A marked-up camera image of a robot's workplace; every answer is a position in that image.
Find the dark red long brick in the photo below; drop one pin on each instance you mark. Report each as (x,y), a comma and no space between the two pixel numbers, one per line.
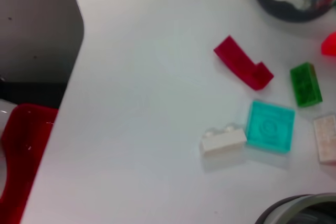
(241,64)

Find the teal square toy plate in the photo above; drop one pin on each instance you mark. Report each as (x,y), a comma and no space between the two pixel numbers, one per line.
(270,127)

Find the white flat toy brick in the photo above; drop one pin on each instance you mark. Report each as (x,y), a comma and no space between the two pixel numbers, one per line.
(326,140)

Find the orange-red sloped toy brick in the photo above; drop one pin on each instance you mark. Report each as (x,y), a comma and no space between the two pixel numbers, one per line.
(330,45)

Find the white studded toy brick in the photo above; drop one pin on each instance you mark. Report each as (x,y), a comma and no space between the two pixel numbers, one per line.
(223,142)

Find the green toy brick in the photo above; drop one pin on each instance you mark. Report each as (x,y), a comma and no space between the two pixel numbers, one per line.
(305,87)

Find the red plastic object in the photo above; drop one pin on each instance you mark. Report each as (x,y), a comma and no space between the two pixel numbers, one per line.
(23,142)

